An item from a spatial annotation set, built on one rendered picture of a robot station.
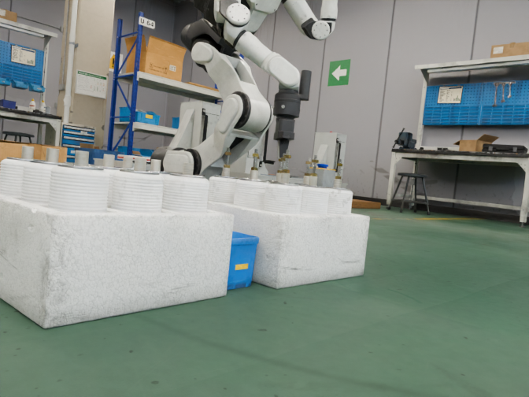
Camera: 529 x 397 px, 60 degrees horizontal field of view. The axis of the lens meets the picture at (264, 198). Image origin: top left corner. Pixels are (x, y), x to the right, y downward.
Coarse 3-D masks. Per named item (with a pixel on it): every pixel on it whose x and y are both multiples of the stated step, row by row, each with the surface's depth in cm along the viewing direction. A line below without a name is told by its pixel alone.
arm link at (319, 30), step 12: (288, 0) 196; (300, 0) 196; (288, 12) 200; (300, 12) 196; (312, 12) 198; (300, 24) 199; (312, 24) 196; (324, 24) 195; (312, 36) 197; (324, 36) 196
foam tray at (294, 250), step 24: (240, 216) 119; (264, 216) 113; (288, 216) 110; (312, 216) 117; (336, 216) 124; (360, 216) 133; (264, 240) 113; (288, 240) 111; (312, 240) 118; (336, 240) 125; (360, 240) 134; (264, 264) 112; (288, 264) 112; (312, 264) 119; (336, 264) 127; (360, 264) 135
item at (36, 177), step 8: (24, 168) 84; (32, 168) 83; (40, 168) 83; (48, 168) 83; (24, 176) 84; (32, 176) 83; (40, 176) 83; (48, 176) 83; (24, 184) 84; (32, 184) 83; (40, 184) 83; (48, 184) 83; (24, 192) 84; (32, 192) 83; (40, 192) 83; (48, 192) 84; (24, 200) 84; (32, 200) 83; (40, 200) 83; (48, 200) 84
